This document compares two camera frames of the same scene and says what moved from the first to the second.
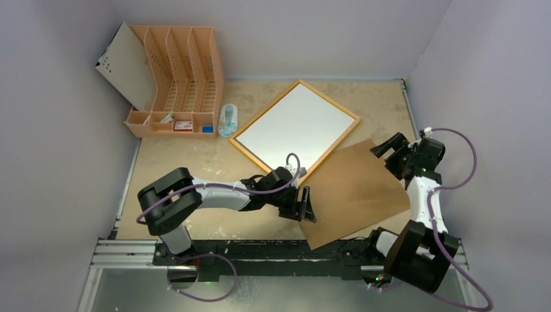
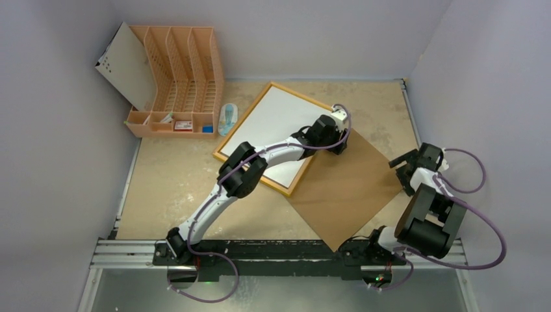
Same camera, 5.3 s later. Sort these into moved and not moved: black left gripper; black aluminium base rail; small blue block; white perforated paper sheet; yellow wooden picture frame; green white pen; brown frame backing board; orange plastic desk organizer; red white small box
Moved: black left gripper; brown frame backing board; yellow wooden picture frame
Not moved: orange plastic desk organizer; small blue block; white perforated paper sheet; black aluminium base rail; green white pen; red white small box
